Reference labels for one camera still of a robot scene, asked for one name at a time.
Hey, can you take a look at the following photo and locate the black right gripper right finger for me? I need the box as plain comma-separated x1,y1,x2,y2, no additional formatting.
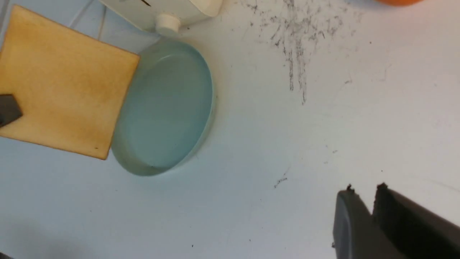
332,183,460,259

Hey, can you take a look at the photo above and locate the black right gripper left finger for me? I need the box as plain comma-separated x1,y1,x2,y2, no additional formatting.
0,95,23,127

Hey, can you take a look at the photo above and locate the toast slice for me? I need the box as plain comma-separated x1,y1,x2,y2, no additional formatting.
0,5,140,160

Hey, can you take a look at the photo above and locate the white two-slot toaster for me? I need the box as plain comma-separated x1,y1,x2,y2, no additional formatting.
101,0,223,37

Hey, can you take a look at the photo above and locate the light blue round plate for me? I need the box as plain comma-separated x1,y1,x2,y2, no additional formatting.
111,39,216,176

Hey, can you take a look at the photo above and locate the orange persimmon with green leaf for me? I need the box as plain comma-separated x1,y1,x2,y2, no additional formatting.
376,0,422,6

